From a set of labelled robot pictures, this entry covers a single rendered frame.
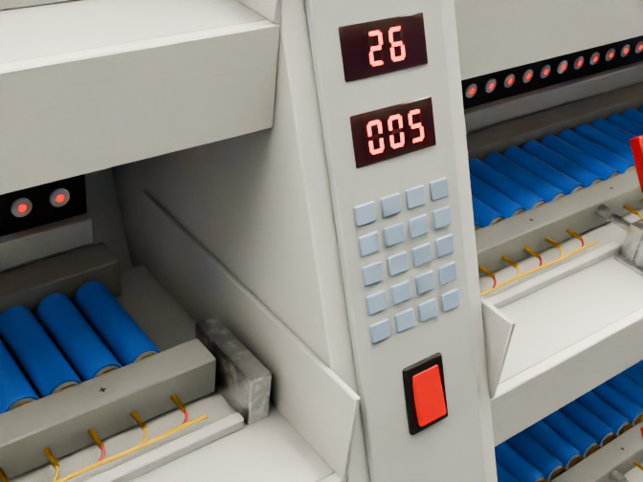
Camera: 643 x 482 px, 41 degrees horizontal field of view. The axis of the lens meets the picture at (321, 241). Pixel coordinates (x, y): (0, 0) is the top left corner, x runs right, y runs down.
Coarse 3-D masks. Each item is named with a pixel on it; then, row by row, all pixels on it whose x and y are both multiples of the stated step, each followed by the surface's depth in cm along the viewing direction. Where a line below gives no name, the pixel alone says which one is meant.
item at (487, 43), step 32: (480, 0) 40; (512, 0) 41; (544, 0) 43; (576, 0) 45; (608, 0) 46; (640, 0) 48; (480, 32) 41; (512, 32) 43; (544, 32) 44; (576, 32) 46; (608, 32) 48; (640, 32) 50; (480, 64) 42; (512, 64) 44
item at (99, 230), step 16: (640, 80) 81; (592, 96) 77; (480, 128) 70; (96, 176) 51; (112, 176) 52; (96, 192) 51; (112, 192) 52; (96, 208) 51; (112, 208) 52; (96, 224) 51; (112, 224) 52; (96, 240) 52; (112, 240) 52; (48, 256) 50; (128, 256) 53; (0, 272) 48
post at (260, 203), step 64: (448, 0) 39; (448, 64) 39; (320, 128) 35; (128, 192) 50; (192, 192) 44; (256, 192) 39; (320, 192) 36; (256, 256) 40; (320, 256) 36; (320, 320) 37
